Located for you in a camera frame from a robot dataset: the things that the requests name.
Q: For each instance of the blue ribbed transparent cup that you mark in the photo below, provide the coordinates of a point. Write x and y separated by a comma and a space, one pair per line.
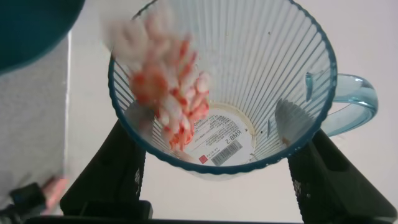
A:
264, 62

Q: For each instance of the pink object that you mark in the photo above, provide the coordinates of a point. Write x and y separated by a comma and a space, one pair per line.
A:
54, 193

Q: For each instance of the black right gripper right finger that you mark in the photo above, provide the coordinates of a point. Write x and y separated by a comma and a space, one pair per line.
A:
335, 193

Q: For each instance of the red white striped candy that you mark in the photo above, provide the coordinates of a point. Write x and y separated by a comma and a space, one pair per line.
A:
149, 84
178, 140
199, 109

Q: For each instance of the teal plastic basin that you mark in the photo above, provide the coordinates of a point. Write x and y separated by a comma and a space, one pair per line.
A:
31, 28

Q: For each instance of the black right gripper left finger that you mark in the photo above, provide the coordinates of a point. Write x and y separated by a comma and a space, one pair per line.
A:
102, 183

